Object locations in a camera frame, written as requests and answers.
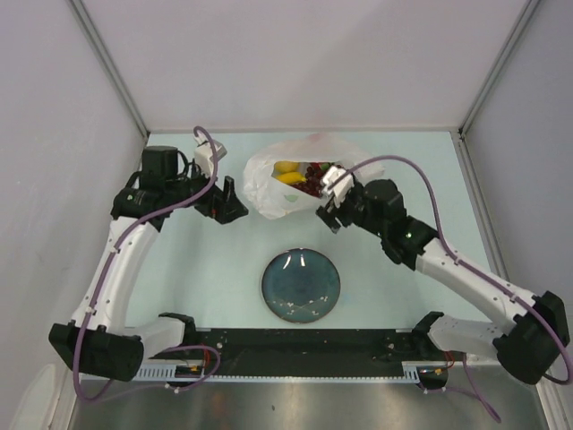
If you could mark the fake red grapes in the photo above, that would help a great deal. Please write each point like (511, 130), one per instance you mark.
(313, 184)

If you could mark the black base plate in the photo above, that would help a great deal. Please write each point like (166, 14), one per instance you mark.
(327, 354)

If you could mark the fake yellow banana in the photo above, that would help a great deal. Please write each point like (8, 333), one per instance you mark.
(291, 178)

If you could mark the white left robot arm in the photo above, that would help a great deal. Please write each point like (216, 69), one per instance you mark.
(96, 340)

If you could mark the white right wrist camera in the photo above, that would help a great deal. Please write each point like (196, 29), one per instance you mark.
(335, 185)

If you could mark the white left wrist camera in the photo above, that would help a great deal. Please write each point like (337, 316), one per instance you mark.
(204, 156)

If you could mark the white plastic bag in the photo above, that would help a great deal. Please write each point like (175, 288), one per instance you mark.
(273, 199)

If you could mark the blue ceramic plate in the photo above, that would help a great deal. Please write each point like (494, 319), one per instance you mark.
(300, 286)

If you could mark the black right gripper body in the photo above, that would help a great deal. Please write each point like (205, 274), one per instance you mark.
(350, 212)

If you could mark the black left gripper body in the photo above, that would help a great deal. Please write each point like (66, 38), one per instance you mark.
(183, 188)

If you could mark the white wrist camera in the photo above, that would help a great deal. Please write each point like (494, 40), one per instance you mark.
(204, 156)
(335, 185)

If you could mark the fake yellow lemon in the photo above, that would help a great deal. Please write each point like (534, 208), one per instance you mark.
(284, 167)

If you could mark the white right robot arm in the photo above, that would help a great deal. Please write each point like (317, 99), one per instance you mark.
(525, 332)

